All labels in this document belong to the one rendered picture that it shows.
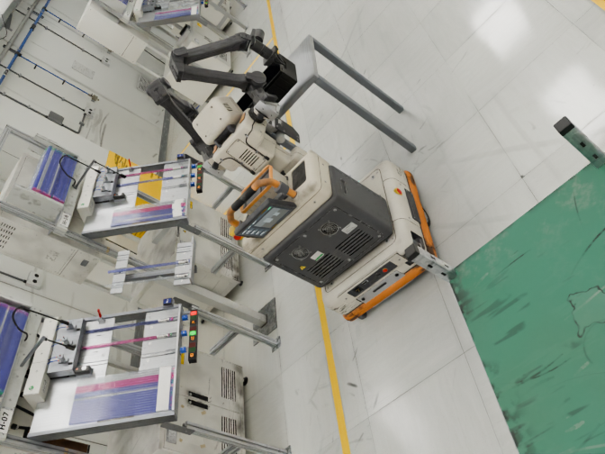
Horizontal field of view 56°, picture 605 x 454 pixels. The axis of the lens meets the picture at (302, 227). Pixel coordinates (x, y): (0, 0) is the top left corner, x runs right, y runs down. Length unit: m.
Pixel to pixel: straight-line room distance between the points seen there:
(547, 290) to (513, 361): 0.16
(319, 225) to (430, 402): 0.92
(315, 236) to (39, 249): 2.19
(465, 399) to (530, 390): 1.33
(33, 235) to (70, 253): 0.27
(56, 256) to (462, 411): 2.88
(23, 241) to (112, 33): 3.55
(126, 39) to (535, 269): 6.31
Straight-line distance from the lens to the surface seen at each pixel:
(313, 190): 2.48
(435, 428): 2.62
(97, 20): 7.15
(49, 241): 4.18
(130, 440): 3.59
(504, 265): 1.37
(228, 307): 3.75
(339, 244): 2.74
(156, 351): 3.20
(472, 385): 2.55
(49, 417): 3.21
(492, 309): 1.34
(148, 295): 4.46
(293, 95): 3.14
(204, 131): 2.80
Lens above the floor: 1.96
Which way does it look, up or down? 29 degrees down
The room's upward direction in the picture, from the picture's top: 61 degrees counter-clockwise
